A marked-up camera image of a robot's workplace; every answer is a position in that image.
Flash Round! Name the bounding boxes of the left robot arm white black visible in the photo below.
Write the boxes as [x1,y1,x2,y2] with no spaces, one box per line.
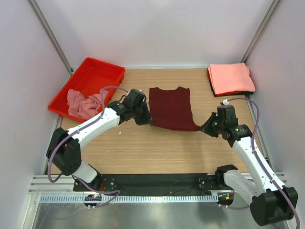
[46,89,153,192]

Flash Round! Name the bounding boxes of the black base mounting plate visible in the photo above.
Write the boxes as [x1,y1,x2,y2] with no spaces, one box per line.
[72,173,234,197]

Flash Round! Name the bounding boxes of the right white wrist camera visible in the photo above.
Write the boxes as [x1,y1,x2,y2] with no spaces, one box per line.
[221,99,230,105]

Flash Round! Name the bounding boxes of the pink crumpled t shirt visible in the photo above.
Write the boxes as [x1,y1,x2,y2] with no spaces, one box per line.
[67,89,102,120]

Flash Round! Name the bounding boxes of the left aluminium frame post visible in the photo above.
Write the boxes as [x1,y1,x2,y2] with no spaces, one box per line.
[27,0,73,76]

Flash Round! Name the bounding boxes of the aluminium front rail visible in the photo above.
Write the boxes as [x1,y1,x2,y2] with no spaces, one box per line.
[28,173,290,194]

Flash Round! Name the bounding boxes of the right aluminium frame post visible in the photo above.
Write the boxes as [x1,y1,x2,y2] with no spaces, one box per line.
[241,0,283,63]

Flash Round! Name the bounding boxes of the folded red t shirt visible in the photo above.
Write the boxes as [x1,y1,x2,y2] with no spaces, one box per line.
[207,69,216,97]

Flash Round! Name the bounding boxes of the red plastic bin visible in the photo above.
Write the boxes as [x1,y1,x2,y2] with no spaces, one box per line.
[48,57,125,123]

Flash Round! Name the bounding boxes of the slotted white cable duct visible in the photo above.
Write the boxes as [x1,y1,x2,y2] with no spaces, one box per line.
[40,194,218,204]

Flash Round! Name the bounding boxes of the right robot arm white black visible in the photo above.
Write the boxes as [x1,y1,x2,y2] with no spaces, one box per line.
[201,104,298,226]

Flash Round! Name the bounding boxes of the dark maroon t shirt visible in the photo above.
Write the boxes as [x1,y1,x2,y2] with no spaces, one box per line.
[149,86,200,132]

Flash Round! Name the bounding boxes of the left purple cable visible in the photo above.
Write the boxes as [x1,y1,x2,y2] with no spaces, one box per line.
[40,86,131,220]

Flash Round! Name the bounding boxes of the aluminium frame post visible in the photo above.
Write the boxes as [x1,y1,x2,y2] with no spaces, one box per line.
[27,0,73,76]
[241,0,283,63]

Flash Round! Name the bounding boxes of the folded salmon pink t shirt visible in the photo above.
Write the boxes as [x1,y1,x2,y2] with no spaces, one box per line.
[207,62,256,95]

